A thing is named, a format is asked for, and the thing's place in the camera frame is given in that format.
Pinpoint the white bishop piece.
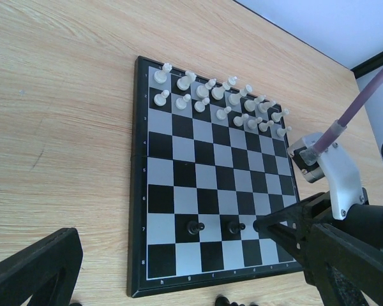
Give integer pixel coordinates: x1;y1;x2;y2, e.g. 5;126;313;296
244;95;266;112

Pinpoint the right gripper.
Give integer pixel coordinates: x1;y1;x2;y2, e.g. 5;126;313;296
257;189;383;265

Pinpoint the black white chessboard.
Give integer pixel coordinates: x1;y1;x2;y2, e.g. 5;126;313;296
126;55;306;299

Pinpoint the white rook piece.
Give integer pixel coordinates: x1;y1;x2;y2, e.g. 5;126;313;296
271;108;290;122

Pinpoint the white knight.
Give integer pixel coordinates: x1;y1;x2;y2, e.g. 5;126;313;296
176;71;197;91

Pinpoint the black piece six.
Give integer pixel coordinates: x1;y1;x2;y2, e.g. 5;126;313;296
253;220;263;233

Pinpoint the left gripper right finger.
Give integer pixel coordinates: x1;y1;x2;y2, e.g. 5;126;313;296
306;224;383;305

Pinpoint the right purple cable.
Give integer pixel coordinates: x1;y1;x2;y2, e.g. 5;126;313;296
312;57;383;157

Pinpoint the black pawn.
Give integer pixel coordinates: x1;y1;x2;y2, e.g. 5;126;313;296
186;221;205;235

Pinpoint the black tall piece centre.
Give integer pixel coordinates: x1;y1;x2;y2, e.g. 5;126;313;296
214;295;239;306

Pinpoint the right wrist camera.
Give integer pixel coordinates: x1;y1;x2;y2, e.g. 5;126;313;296
287;131;339;185

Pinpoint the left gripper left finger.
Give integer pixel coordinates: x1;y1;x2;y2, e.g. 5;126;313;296
0;228;83;305

